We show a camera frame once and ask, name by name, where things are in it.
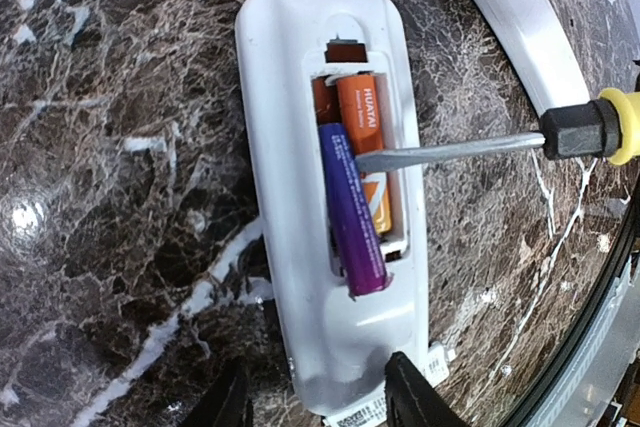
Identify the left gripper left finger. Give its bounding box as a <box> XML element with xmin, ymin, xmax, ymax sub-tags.
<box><xmin>181</xmin><ymin>361</ymin><xmax>253</xmax><ymax>427</ymax></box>

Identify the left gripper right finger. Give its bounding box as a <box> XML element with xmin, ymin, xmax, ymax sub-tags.
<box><xmin>384</xmin><ymin>351</ymin><xmax>468</xmax><ymax>427</ymax></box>

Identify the white battery compartment cover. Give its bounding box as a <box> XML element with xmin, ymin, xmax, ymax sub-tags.
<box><xmin>323</xmin><ymin>342</ymin><xmax>466</xmax><ymax>426</ymax></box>

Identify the white remote with display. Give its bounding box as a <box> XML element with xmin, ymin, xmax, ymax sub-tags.
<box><xmin>235</xmin><ymin>0</ymin><xmax>429</xmax><ymax>426</ymax></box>

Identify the purple AAA battery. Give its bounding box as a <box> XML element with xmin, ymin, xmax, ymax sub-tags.
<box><xmin>318</xmin><ymin>123</ymin><xmax>388</xmax><ymax>297</ymax></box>

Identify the orange AAA battery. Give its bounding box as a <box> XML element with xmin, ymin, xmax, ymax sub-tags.
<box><xmin>336</xmin><ymin>74</ymin><xmax>393</xmax><ymax>236</ymax></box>

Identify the yellow handled screwdriver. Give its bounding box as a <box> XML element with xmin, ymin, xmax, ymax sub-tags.
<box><xmin>356</xmin><ymin>88</ymin><xmax>639</xmax><ymax>173</ymax></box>

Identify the white centre remote control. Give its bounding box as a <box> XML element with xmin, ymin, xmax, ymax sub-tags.
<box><xmin>473</xmin><ymin>0</ymin><xmax>590</xmax><ymax>116</ymax></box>

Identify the black front table rail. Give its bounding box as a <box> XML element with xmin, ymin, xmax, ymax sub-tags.
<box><xmin>502</xmin><ymin>205</ymin><xmax>639</xmax><ymax>426</ymax></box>

